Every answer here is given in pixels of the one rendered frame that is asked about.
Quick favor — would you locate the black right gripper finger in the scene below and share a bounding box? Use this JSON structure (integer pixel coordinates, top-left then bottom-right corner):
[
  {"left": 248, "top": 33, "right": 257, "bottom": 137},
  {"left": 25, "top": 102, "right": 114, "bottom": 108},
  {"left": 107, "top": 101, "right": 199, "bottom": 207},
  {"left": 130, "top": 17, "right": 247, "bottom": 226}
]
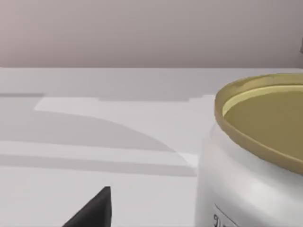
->
[{"left": 62, "top": 186, "right": 112, "bottom": 227}]

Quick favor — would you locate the white jar with gold lid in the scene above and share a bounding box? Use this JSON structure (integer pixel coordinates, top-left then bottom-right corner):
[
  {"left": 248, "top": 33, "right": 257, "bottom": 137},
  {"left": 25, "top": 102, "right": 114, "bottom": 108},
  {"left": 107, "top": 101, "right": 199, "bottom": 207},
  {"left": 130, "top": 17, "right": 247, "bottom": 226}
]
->
[{"left": 195, "top": 72, "right": 303, "bottom": 227}]

